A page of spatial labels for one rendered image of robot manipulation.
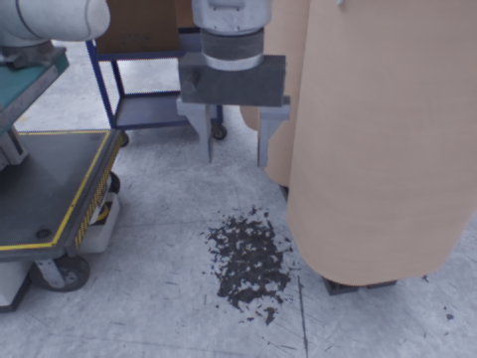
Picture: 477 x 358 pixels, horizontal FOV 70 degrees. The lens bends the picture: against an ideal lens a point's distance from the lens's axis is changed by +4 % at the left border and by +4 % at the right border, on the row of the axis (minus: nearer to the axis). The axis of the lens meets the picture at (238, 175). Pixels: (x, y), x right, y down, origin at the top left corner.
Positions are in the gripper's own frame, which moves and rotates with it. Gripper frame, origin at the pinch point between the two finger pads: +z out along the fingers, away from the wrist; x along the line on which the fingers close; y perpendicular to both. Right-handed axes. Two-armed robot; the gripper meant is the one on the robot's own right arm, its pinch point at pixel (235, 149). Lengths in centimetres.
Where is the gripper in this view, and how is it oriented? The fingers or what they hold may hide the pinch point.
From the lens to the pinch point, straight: 49.1
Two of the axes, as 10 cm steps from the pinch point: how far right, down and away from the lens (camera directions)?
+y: -1.2, 6.1, -7.8
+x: 9.9, 0.7, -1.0
